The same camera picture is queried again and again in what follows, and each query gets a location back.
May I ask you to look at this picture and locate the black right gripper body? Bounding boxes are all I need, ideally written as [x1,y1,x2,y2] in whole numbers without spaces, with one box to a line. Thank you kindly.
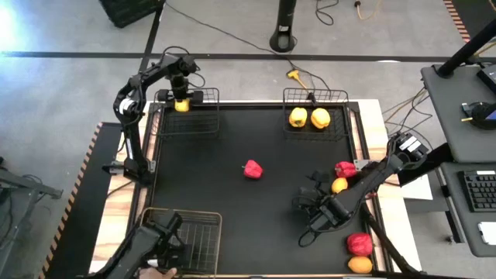
[312,181,342,212]

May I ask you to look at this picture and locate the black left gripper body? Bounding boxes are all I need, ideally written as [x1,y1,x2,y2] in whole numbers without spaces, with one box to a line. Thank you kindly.
[170,75,194,102]

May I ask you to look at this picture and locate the orange-yellow lemon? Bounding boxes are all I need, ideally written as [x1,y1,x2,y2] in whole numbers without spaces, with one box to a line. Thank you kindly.
[330,177,349,195]
[346,256,374,274]

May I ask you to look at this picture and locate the red bell pepper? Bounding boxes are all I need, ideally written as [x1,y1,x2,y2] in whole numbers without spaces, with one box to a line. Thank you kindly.
[334,160,358,179]
[243,159,264,180]
[346,232,374,257]

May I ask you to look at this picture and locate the yellow bell pepper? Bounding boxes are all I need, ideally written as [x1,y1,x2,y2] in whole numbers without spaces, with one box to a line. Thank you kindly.
[310,107,332,129]
[288,107,308,129]

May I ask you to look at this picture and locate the black crate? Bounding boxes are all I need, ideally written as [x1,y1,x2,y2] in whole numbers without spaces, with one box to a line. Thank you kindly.
[98,0,167,29]

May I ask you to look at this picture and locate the white paper sheet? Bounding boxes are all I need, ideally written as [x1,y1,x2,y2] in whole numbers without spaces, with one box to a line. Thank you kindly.
[400,173,434,202]

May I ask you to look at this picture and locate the yellow plug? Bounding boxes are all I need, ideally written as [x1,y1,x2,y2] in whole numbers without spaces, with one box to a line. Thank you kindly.
[286,68,309,90]

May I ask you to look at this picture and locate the black column stand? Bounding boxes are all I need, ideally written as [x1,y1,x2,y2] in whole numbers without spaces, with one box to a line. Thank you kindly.
[269,0,298,54]

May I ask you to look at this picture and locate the grey desk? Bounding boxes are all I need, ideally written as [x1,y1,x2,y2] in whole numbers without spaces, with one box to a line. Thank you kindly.
[437,160,496,259]
[420,64,496,164]

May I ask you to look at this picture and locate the black mat orange striped edge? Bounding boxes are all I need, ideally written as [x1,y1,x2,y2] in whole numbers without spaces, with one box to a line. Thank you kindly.
[37,122,123,279]
[443,0,496,44]

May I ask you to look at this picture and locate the black keyboard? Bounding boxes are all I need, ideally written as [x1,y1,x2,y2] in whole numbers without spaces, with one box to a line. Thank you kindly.
[458,169,496,213]

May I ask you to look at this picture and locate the grey stand legs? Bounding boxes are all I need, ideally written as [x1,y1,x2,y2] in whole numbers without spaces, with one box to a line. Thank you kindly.
[0,154,64,253]

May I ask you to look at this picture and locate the white device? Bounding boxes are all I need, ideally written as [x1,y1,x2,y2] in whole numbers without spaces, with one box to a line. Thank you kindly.
[477,220,496,246]

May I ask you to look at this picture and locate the black round device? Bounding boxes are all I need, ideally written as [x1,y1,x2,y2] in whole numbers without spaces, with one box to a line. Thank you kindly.
[460,100,496,131]

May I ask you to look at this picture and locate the black desk pole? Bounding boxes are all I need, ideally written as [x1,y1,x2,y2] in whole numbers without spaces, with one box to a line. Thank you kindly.
[436,18,496,79]

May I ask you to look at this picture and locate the dark laptop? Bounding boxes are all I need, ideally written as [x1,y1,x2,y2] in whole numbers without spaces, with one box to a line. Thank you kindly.
[475,62,496,96]

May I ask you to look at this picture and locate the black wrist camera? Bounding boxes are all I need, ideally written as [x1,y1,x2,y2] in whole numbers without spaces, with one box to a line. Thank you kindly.
[309,205,352,233]

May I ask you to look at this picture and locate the black wire basket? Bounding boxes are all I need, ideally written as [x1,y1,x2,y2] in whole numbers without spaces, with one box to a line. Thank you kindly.
[153,87,221,139]
[281,87,350,141]

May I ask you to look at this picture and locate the grey metal bracket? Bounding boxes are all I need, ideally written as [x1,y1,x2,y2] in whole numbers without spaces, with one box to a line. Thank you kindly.
[353,158,379,171]

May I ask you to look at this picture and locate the black table frame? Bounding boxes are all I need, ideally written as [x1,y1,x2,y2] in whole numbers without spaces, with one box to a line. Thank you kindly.
[143,100,375,278]

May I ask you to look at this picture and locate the black frame strut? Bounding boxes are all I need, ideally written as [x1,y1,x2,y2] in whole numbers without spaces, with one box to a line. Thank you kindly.
[360,205,422,278]

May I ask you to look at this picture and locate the bronze wire basket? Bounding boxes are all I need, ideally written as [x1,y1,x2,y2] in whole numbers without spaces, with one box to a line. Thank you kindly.
[138,207,224,277]

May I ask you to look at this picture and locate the yellow cable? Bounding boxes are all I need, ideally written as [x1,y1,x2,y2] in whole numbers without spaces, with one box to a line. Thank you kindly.
[354,0,384,21]

